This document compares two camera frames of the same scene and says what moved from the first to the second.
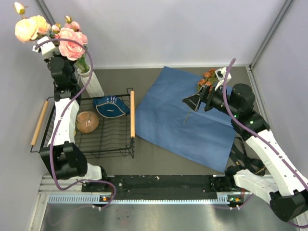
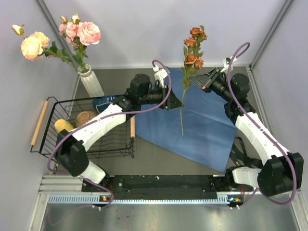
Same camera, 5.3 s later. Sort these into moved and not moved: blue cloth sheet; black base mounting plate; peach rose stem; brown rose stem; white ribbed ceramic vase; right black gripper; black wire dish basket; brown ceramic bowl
Moved: right black gripper; peach rose stem; brown rose stem
Not moved: white ribbed ceramic vase; brown ceramic bowl; blue cloth sheet; black wire dish basket; black base mounting plate
